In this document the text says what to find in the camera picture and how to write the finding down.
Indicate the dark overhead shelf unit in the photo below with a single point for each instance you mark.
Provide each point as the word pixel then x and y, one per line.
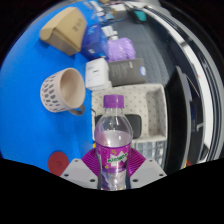
pixel 180 100

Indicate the dark grey flat box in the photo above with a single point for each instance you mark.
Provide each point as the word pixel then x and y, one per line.
pixel 128 72

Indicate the beige patterned mug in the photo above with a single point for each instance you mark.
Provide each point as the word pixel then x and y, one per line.
pixel 63 90

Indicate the brown cardboard box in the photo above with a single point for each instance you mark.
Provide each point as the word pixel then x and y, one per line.
pixel 63 30

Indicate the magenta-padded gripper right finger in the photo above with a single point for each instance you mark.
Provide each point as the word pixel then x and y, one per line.
pixel 148 170

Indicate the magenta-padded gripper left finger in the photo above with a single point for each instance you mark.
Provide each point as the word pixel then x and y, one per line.
pixel 76 171

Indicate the purple plastic bag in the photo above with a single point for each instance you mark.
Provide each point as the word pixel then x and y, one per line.
pixel 121 50

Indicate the white carton box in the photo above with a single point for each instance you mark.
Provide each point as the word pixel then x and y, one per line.
pixel 96 73

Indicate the white perforated storage bin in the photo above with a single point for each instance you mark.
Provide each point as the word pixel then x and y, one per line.
pixel 150 106

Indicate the grey small-parts drawer cabinet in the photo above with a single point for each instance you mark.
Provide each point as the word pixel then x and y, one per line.
pixel 158 153
pixel 143 146

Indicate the blue carton box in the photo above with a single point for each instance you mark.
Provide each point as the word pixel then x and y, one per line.
pixel 95 43

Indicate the purple-capped clear drink bottle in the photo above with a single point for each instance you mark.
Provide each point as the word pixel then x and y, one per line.
pixel 113 146

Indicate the flat round red coaster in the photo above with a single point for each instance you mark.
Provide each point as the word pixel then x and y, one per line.
pixel 57 163

